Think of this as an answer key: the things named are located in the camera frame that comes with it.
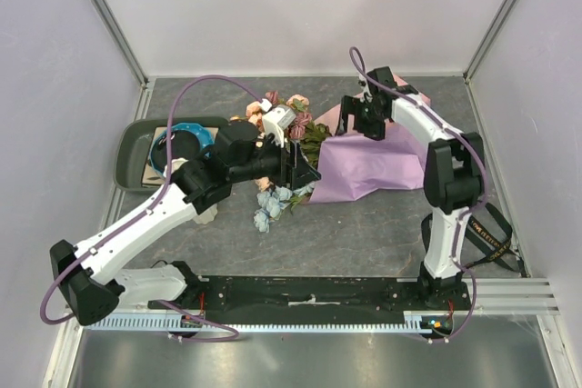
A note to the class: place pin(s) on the cream rose stem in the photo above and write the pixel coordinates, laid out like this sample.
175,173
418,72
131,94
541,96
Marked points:
264,184

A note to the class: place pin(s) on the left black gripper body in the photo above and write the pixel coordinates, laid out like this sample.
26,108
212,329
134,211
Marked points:
278,168

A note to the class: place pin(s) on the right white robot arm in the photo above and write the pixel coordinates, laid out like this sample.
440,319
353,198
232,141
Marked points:
455,178

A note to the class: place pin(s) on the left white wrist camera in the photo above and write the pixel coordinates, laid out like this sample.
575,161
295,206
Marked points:
276,121

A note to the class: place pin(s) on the dark green plastic tray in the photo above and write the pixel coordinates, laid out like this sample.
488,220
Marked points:
139,156

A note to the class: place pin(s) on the purple pink wrapping paper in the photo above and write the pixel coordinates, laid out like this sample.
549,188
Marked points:
353,166

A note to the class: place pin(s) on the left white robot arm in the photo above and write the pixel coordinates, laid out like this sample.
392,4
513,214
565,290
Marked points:
91,275

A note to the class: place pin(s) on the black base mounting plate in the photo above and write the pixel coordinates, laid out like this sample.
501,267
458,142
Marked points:
229,293

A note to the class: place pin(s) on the blue hydrangea stem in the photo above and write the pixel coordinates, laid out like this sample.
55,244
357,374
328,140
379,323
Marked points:
275,202

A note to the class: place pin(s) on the light blue cable duct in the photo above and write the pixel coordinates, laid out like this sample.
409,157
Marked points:
172,322

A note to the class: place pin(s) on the white ribbed ceramic vase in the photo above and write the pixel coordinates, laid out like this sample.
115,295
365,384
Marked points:
206,217

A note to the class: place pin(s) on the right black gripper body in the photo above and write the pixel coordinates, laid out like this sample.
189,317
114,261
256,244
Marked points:
366,120

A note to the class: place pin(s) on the peach flower stem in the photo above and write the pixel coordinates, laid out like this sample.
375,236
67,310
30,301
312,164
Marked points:
254,114

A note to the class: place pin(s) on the dusty pink rose stem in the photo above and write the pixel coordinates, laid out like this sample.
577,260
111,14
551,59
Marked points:
303,128

